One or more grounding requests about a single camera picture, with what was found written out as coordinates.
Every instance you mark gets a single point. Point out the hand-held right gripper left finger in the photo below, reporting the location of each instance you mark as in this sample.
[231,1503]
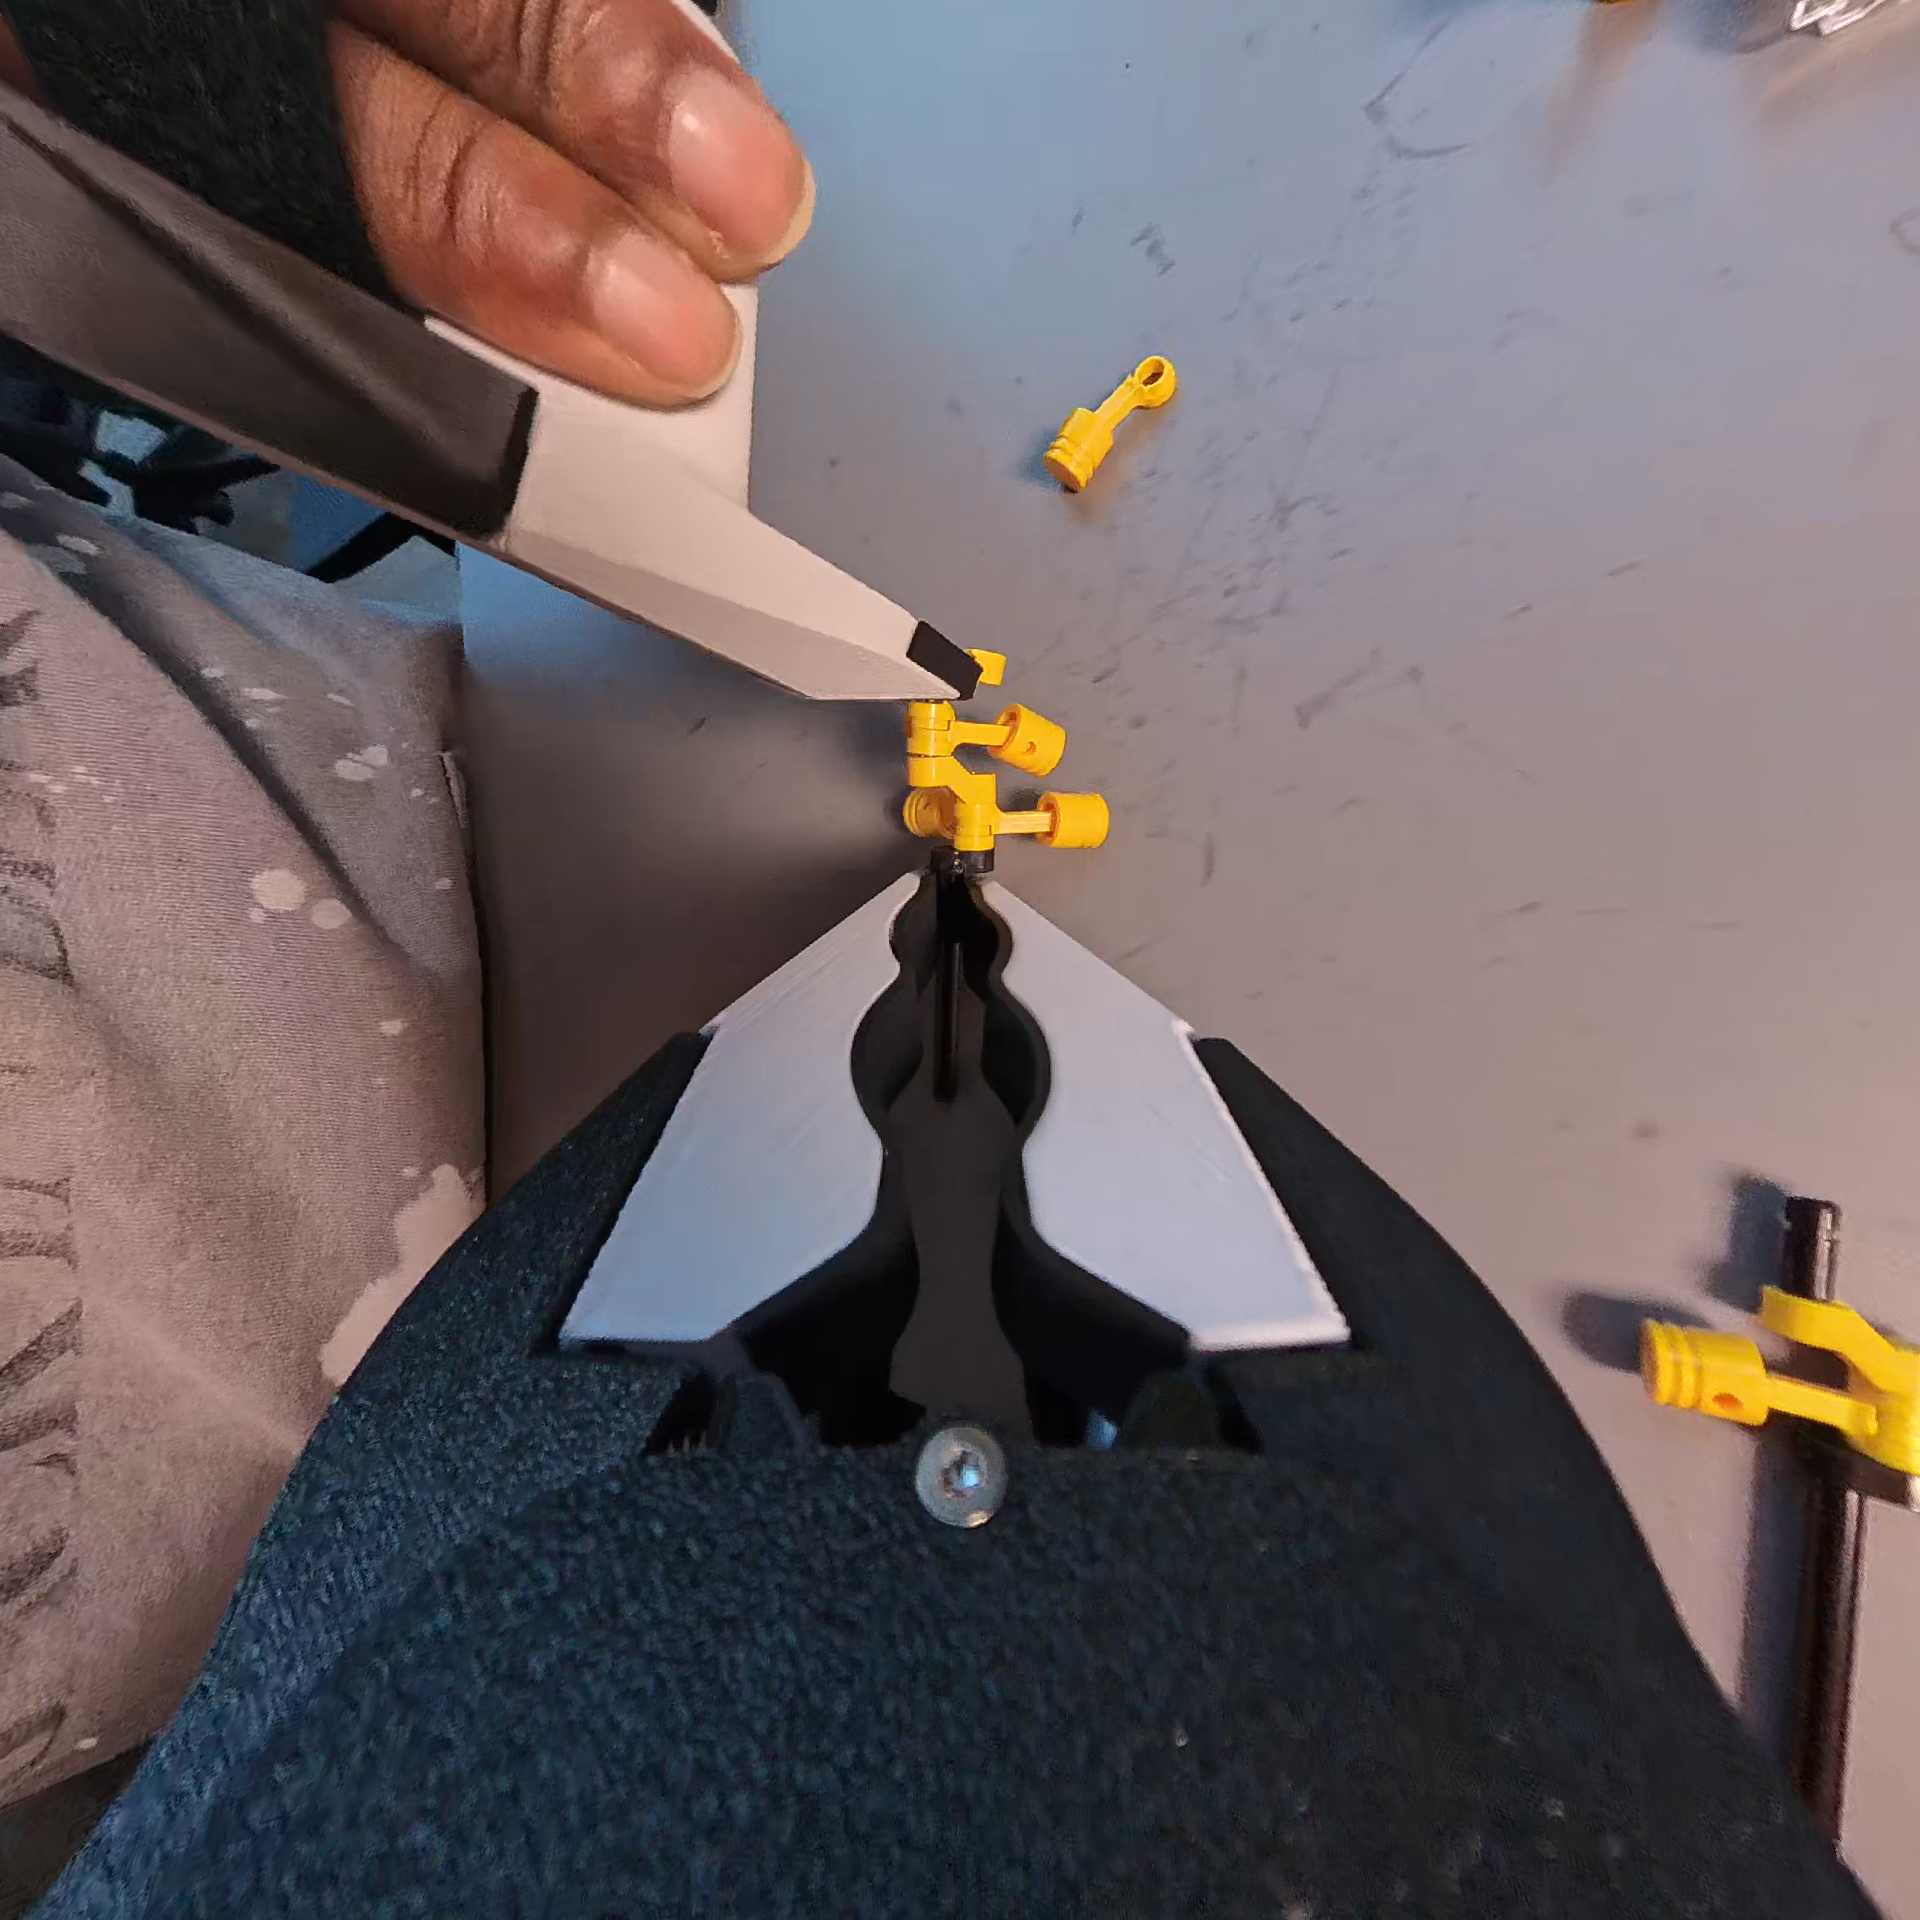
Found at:
[734,1184]

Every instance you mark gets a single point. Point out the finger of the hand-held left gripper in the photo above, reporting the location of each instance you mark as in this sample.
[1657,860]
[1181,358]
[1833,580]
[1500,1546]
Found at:
[676,557]

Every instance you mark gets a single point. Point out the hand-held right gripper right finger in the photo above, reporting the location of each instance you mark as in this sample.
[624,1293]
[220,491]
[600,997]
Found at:
[1172,1184]

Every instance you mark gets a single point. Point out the black axle with yellow pistons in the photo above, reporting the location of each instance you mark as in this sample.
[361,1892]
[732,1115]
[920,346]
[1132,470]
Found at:
[1695,1372]
[937,765]

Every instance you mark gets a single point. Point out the yellow toy piston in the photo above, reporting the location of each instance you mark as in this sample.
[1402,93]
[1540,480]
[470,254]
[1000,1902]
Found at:
[1078,451]

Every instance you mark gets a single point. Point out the grey desk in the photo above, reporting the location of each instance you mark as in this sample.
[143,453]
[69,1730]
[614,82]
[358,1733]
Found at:
[1424,751]

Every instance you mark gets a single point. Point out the person's grey sweatshirt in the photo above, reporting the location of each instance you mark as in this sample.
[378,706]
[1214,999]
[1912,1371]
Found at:
[225,1050]

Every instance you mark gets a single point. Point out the clear cylinder block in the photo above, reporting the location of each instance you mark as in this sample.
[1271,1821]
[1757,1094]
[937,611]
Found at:
[1842,12]

